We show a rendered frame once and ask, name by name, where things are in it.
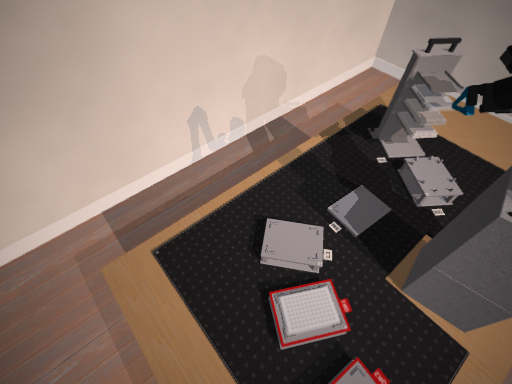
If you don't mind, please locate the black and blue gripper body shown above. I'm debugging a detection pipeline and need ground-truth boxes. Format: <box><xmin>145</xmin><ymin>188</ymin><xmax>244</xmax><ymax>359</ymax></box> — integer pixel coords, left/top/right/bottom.
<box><xmin>467</xmin><ymin>83</ymin><xmax>512</xmax><ymax>114</ymax></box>

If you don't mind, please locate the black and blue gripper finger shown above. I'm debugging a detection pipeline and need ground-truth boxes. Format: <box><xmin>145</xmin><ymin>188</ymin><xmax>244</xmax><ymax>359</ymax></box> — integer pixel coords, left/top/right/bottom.
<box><xmin>452</xmin><ymin>86</ymin><xmax>475</xmax><ymax>115</ymax></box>

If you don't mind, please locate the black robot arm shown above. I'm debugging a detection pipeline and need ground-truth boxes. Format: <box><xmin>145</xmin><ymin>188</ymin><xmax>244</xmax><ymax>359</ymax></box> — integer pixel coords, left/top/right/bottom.
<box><xmin>492</xmin><ymin>45</ymin><xmax>512</xmax><ymax>98</ymax></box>

